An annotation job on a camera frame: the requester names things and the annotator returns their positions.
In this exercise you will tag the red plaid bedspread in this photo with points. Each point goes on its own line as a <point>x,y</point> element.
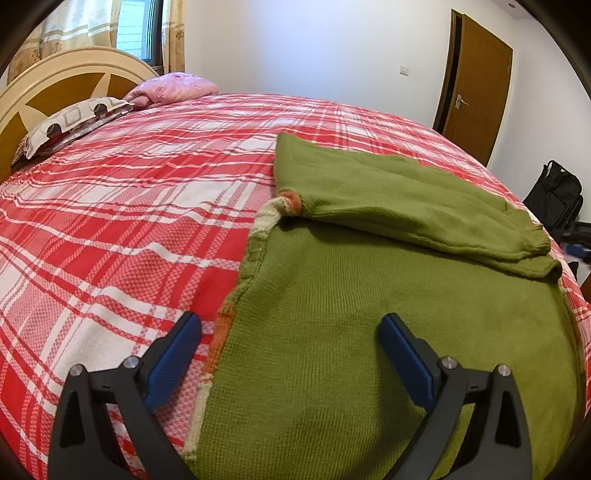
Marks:
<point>115,207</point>

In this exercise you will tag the cream wooden headboard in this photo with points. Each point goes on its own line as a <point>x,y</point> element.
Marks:
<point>46,69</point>

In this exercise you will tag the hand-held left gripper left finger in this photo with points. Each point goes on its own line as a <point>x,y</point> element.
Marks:
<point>173,355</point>

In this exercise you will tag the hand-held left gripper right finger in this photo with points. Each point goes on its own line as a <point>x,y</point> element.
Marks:
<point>406,355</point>

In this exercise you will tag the pink folded quilt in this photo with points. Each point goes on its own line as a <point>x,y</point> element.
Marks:
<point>175,87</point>

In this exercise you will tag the sheer cream patterned curtain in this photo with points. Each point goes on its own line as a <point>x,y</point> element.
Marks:
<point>69,23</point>

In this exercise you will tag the patterned pillow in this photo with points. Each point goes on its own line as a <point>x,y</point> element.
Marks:
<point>69,120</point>

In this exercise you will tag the brown wooden door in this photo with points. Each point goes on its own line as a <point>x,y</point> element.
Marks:
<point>480,83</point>

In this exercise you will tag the green knitted sweater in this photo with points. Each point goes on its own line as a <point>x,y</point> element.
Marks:
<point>346,300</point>

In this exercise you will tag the black bag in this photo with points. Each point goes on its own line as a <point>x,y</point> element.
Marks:
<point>554,194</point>

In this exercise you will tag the window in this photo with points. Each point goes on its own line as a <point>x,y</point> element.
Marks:
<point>134,27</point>

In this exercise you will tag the yellow patterned curtain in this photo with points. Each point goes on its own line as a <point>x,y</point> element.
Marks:
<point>174,32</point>

